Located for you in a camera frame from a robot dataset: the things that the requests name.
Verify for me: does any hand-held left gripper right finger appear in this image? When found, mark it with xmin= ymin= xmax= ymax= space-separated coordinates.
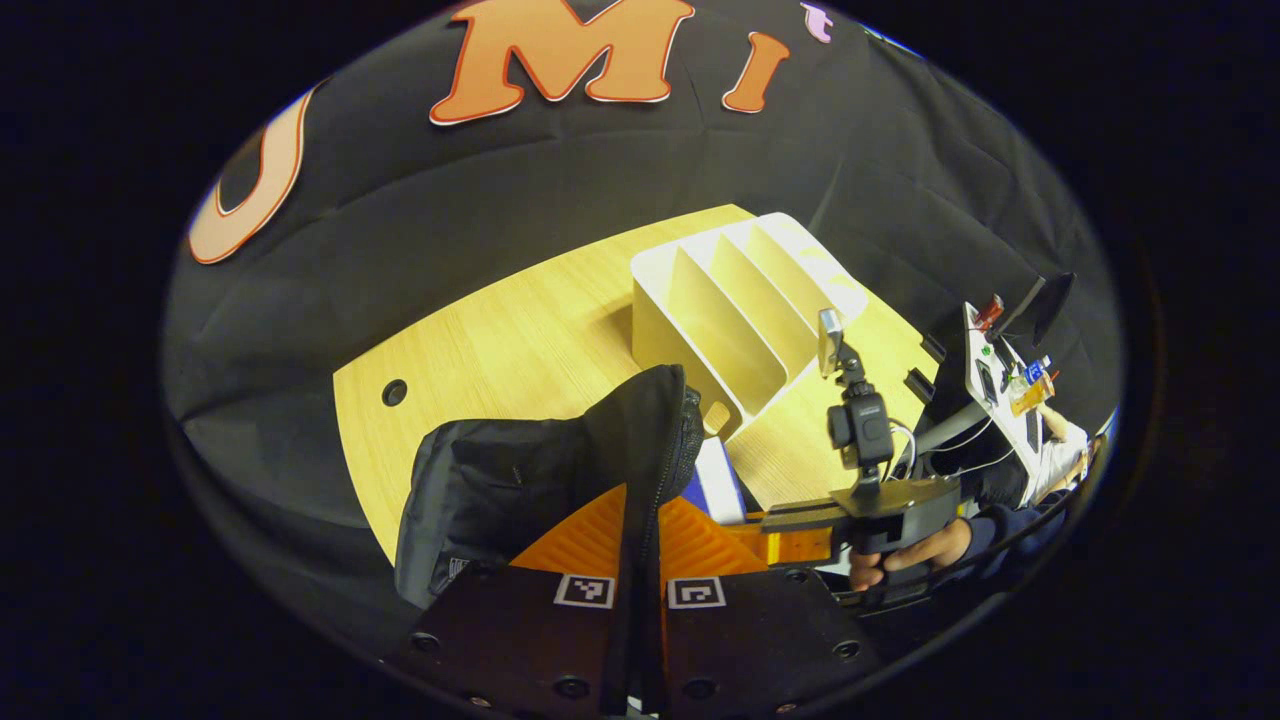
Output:
xmin=658 ymin=497 xmax=883 ymax=717

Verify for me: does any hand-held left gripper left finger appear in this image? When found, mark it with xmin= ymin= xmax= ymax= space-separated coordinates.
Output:
xmin=385 ymin=483 xmax=629 ymax=717

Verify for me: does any dark blue cover book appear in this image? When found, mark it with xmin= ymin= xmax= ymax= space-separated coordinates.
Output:
xmin=690 ymin=437 xmax=751 ymax=527

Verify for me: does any black schoolbag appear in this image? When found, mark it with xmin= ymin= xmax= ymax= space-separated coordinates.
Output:
xmin=393 ymin=363 xmax=708 ymax=613

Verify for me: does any white bookshelf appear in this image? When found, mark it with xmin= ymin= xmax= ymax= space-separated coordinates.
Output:
xmin=630 ymin=212 xmax=870 ymax=442

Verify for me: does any white electronics board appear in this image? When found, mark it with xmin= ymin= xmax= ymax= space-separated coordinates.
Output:
xmin=960 ymin=295 xmax=1059 ymax=479

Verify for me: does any black flat panel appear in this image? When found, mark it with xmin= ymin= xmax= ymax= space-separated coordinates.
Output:
xmin=1000 ymin=272 xmax=1078 ymax=348

